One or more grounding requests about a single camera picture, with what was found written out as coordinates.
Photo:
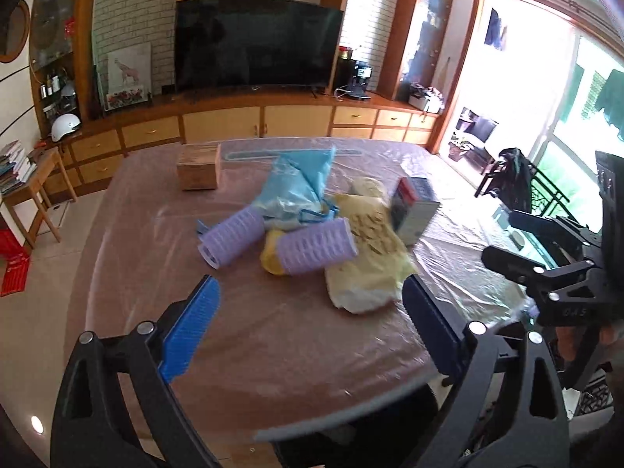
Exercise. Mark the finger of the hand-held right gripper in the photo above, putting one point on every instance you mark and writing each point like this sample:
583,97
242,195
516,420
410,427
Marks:
541,228
512,263

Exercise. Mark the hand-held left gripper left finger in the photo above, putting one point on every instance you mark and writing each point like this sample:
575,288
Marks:
192,324

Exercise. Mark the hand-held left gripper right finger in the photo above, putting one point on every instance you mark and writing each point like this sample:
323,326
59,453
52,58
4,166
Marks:
431,326

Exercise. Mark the pale yellow plastic bag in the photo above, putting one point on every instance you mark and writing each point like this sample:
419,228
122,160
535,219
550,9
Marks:
370,273

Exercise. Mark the purple hair roller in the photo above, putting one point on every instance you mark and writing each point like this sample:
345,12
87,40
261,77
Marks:
231,234
317,248

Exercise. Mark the black trash bin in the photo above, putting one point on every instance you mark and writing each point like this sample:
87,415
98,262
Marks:
390,419

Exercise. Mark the yellow plastic cup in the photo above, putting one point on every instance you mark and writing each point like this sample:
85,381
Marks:
270,256

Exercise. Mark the small red and white carton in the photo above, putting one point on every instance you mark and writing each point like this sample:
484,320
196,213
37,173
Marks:
414,214

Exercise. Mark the brown cardboard box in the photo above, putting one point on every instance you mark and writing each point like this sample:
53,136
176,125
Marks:
197,168

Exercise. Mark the hanging green garment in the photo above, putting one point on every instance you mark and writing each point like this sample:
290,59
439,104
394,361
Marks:
612,102

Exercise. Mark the black lattice chair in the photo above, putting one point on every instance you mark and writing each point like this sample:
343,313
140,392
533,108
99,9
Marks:
597,399

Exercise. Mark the white appliance on cabinet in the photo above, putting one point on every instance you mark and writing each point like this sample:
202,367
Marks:
426,100

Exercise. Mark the red plastic crate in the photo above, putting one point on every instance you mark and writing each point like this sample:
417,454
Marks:
12,265

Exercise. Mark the hanging blue garment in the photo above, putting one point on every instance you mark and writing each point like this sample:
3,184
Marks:
495,29

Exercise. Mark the small wooden side table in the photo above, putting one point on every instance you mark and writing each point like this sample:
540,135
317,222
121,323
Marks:
41,168

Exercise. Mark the white helmet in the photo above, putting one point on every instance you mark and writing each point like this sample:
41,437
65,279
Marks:
66,126

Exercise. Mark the black coffee machine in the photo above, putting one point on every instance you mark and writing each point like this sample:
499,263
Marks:
360,78

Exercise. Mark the stack of books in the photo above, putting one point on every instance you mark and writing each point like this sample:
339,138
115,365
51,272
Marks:
12,165

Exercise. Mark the framed animal painting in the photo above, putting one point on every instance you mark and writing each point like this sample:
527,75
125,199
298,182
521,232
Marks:
127,75

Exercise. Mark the red tin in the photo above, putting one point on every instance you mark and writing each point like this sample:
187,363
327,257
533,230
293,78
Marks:
345,52

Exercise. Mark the black flat screen television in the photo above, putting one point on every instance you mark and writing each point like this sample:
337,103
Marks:
258,44

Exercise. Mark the round wooden framed mirror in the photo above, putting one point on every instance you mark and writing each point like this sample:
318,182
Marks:
12,29

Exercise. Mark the wooden wall cabinet unit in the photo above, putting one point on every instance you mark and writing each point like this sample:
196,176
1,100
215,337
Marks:
146,131

